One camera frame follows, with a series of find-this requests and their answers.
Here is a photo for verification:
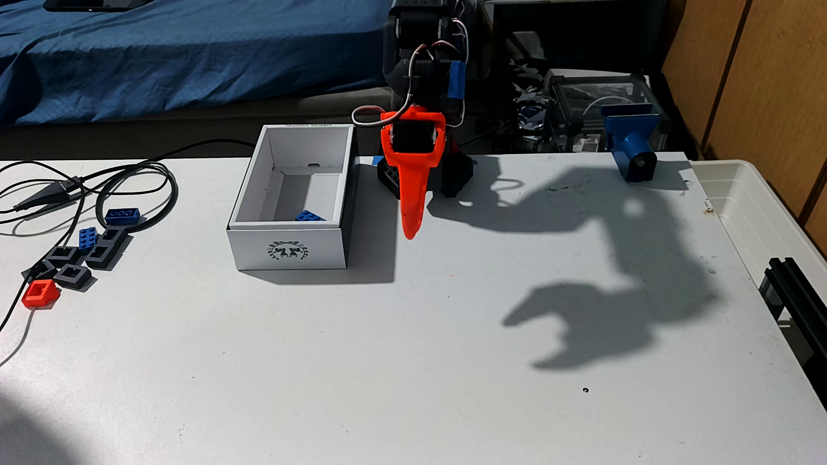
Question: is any blue bed sheet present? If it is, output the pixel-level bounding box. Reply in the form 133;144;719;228
0;0;395;127

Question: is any wooden cabinet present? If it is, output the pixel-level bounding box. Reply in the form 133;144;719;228
660;0;827;256

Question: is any white servo cable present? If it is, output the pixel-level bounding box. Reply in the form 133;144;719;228
351;40;469;129

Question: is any white cardboard box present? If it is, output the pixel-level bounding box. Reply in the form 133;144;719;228
226;124;358;271

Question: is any white plastic bin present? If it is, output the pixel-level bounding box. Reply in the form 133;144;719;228
690;159;827;388

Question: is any orange square frame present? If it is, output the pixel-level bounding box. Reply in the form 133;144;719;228
22;279;61;310

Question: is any black aluminium extrusion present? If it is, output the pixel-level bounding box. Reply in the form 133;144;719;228
759;257;827;396

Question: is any thick black cable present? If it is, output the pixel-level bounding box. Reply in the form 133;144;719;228
96;138;256;234

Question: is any transparent plastic box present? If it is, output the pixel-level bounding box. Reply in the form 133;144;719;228
544;70;669;154

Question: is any grey bed frame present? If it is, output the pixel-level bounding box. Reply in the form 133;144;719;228
0;87;395;161

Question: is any blue printed mount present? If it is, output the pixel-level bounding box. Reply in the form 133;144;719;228
600;103;661;183

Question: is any black flat device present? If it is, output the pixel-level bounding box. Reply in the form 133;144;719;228
43;0;155;14

